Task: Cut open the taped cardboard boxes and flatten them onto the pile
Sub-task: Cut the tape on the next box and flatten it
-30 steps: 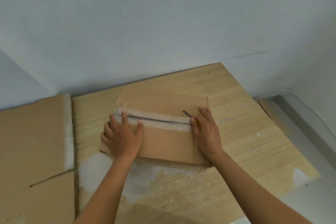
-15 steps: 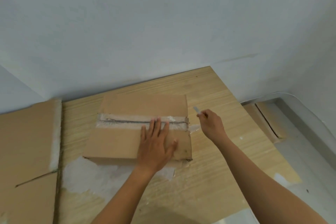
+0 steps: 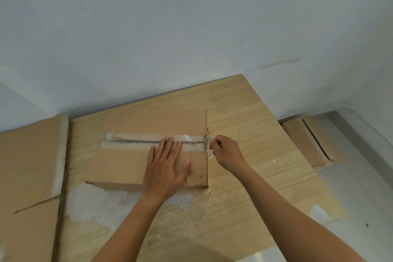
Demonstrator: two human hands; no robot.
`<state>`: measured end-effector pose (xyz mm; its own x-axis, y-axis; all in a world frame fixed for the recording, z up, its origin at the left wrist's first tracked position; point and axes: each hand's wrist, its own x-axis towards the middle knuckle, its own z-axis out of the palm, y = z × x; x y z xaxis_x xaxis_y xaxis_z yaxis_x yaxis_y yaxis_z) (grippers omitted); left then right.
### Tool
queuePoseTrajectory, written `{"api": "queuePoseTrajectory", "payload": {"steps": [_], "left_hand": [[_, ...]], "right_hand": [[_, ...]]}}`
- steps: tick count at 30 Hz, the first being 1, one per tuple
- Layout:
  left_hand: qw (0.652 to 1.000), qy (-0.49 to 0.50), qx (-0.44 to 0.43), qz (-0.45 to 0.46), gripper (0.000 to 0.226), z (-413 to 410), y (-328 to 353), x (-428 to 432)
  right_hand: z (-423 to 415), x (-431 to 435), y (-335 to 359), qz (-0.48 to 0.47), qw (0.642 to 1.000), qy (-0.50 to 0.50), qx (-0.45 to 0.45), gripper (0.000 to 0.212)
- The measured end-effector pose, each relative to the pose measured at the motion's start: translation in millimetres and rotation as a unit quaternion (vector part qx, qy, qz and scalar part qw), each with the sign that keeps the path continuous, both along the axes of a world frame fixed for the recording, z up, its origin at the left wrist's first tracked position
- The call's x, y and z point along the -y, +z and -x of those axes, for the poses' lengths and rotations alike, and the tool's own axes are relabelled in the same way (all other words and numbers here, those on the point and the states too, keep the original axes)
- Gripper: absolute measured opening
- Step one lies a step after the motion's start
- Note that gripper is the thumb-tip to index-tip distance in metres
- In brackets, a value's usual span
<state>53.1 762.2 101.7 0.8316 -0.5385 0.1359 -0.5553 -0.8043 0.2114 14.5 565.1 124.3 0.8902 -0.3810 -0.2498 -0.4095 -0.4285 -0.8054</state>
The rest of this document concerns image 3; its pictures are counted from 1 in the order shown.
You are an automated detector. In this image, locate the person's left hand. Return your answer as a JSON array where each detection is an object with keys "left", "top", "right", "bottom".
[{"left": 142, "top": 136, "right": 191, "bottom": 201}]

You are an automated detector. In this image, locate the person's right hand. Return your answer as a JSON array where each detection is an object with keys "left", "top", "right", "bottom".
[{"left": 208, "top": 135, "right": 251, "bottom": 176}]

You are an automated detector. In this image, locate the person's left forearm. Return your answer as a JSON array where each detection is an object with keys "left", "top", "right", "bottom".
[{"left": 92, "top": 192, "right": 168, "bottom": 262}]

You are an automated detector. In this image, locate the person's right forearm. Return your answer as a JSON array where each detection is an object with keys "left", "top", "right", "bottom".
[{"left": 238, "top": 166, "right": 369, "bottom": 262}]

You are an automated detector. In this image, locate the light wooden table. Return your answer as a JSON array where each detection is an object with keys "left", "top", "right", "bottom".
[{"left": 56, "top": 74, "right": 344, "bottom": 262}]

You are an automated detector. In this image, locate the white cable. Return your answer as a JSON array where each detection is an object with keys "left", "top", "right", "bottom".
[{"left": 276, "top": 104, "right": 393, "bottom": 146}]

